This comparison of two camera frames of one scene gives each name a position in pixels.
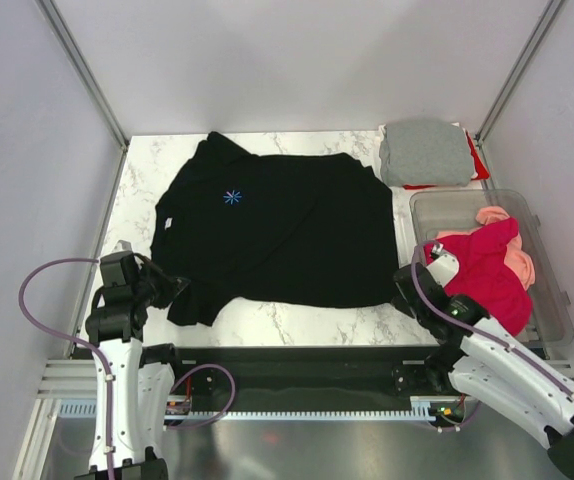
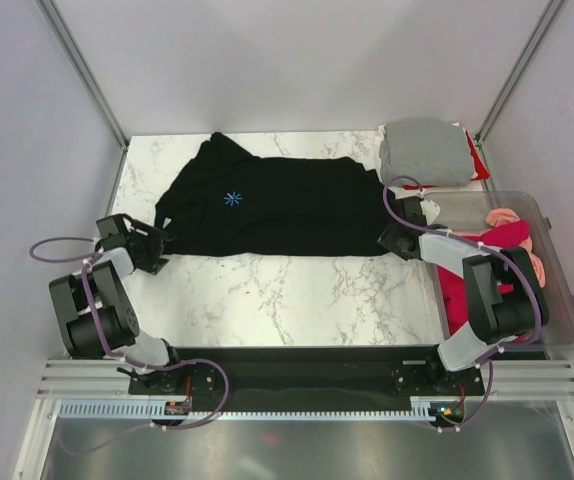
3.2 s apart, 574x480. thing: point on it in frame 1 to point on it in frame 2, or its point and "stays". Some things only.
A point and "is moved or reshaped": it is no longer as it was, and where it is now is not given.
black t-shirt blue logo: x=296 y=230 is moved or reshaped
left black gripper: x=172 y=286 to x=156 y=240
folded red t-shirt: x=480 y=171 stays
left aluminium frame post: x=85 y=70 stays
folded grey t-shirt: x=425 y=153 stays
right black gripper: x=399 y=303 to x=386 y=239
